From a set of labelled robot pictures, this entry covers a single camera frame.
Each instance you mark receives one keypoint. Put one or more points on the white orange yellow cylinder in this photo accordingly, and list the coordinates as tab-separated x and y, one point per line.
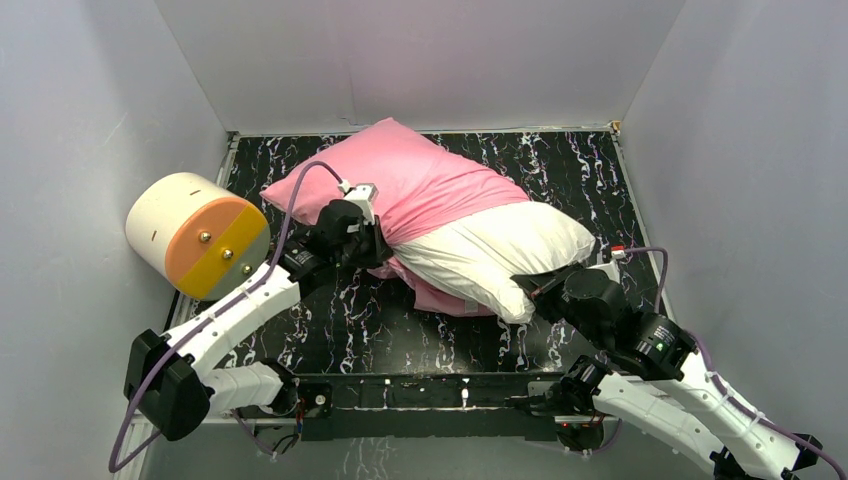
204	239

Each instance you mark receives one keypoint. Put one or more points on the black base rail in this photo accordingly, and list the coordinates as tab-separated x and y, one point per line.
432	405

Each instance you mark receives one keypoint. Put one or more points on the white pillow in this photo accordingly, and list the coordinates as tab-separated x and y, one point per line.
466	267

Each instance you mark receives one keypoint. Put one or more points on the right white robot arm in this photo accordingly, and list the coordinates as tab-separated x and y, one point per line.
659	379

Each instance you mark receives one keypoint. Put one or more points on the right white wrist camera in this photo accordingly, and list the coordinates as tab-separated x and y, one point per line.
608	262

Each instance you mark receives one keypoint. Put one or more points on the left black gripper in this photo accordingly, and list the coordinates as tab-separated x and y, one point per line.
370	244

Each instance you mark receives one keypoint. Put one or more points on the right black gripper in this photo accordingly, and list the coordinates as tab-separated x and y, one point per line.
542	289

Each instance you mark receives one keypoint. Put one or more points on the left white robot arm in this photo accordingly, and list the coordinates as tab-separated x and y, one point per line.
174	379

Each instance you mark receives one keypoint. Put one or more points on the pink pillowcase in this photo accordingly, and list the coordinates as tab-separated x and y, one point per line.
420	185

